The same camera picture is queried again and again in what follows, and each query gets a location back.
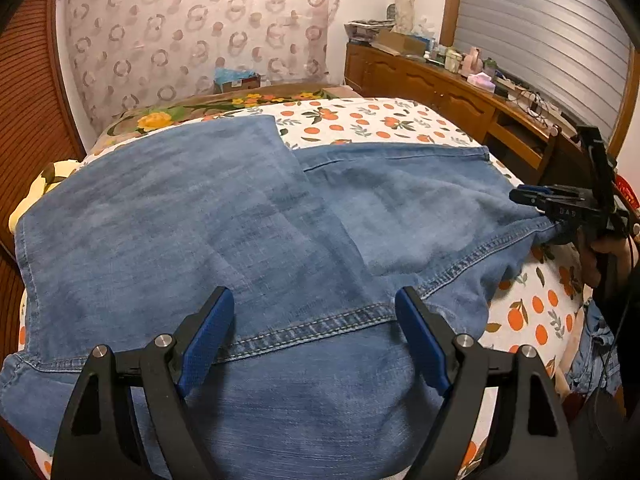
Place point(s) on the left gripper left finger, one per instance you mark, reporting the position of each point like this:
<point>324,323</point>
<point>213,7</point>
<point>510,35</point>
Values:
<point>99,437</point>

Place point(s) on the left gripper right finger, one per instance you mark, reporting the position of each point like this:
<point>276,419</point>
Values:
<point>528,437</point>

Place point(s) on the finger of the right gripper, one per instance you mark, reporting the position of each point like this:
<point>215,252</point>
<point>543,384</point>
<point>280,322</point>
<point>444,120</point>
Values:
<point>537,190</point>

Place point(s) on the blue denim pants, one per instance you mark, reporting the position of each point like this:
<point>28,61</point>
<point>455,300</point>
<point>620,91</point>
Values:
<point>315,380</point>

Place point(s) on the person's right hand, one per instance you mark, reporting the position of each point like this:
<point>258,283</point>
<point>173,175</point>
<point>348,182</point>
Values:
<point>625,252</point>

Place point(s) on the brown wooden sideboard cabinet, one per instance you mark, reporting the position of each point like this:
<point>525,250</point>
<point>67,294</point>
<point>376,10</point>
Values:
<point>537,154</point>

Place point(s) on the blue cloth pile beside bed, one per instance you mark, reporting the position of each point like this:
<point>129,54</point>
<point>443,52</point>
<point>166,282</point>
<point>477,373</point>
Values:
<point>596,363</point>

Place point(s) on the pink tissue pack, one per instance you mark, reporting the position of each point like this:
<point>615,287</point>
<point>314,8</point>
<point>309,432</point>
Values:
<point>483,81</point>

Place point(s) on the pink bottle on cabinet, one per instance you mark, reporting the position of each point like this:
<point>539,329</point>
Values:
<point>472,63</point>

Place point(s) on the grey window roller blind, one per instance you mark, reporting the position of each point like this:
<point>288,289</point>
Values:
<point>575,53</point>

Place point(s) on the brown cardboard box on cabinet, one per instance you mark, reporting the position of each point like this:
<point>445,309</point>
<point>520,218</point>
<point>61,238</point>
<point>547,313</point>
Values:
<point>398,44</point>

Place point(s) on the stack of papers basket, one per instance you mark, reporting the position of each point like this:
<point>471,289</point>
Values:
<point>365,31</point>

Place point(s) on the yellow pikachu plush toy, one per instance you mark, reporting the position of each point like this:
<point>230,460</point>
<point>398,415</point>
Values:
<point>50,177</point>

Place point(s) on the brown louvered wardrobe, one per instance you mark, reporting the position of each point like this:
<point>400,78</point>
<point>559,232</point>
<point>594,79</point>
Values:
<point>37,128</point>

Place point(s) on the circle pattern sheer curtain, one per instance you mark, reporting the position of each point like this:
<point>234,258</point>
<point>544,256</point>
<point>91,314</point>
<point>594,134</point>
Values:
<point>126,54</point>

